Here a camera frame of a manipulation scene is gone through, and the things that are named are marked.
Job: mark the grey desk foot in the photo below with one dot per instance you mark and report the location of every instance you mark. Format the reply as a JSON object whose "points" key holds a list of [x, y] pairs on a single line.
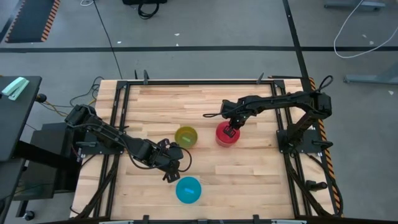
{"points": [[373, 78], [357, 4]]}

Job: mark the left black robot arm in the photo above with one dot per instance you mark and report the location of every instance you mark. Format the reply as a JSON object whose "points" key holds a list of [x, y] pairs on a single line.
{"points": [[105, 132]]}

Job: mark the black caster wheel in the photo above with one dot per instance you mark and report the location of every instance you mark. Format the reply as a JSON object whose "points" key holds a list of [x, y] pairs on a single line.
{"points": [[28, 215]]}

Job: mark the green plastic bowl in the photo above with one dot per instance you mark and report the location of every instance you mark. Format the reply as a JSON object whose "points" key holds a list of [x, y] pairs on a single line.
{"points": [[186, 137]]}

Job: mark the black equipment cart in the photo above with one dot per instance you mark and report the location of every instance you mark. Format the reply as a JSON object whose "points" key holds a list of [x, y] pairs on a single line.
{"points": [[46, 161]]}

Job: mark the blue plastic bowl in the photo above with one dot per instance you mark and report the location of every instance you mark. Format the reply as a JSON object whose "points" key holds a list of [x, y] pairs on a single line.
{"points": [[192, 196]]}

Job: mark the pink plastic bowl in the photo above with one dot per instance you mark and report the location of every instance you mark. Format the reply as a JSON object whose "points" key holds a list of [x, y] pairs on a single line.
{"points": [[225, 145]]}

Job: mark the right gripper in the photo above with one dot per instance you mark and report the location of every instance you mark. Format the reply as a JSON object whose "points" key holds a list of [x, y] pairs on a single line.
{"points": [[236, 110]]}

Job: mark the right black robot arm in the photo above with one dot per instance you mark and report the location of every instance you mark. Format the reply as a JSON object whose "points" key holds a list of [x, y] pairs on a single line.
{"points": [[280, 101]]}

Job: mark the black equipment box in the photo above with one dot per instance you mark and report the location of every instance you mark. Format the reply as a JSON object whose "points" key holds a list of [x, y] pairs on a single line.
{"points": [[144, 1]]}

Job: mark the black aluminium table frame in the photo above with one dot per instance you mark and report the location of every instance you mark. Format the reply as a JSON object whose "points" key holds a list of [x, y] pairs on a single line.
{"points": [[199, 82]]}

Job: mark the black mat orange edges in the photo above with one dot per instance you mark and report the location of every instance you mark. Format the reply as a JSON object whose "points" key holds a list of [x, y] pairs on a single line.
{"points": [[31, 18]]}

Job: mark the mint green stapler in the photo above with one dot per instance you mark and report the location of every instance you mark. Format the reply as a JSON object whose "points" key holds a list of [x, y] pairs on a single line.
{"points": [[15, 88]]}

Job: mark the black desk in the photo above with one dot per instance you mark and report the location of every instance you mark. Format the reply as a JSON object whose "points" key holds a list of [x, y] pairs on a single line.
{"points": [[17, 124]]}

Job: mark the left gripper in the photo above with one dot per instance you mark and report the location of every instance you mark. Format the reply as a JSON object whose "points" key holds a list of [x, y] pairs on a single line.
{"points": [[166, 155]]}

